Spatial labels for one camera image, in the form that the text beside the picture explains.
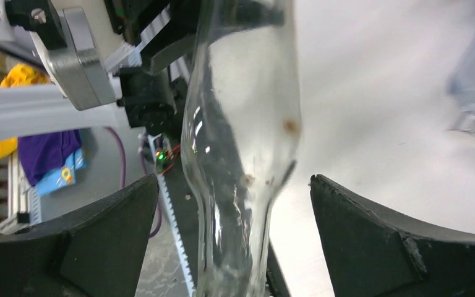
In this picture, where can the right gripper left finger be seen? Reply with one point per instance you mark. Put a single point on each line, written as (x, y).
(96, 250)

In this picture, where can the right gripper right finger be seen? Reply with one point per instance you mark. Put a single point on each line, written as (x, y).
(372, 250)

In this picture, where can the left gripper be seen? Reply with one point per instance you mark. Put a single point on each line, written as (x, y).
(107, 59)

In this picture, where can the small clear bottle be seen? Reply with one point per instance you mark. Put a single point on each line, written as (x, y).
(241, 130)

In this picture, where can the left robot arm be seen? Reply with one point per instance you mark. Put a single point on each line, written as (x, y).
(108, 62)

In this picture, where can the yellow cloth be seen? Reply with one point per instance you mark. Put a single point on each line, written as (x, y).
(20, 90)

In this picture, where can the purple and blue cloth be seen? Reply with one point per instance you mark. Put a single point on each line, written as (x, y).
(50, 161)

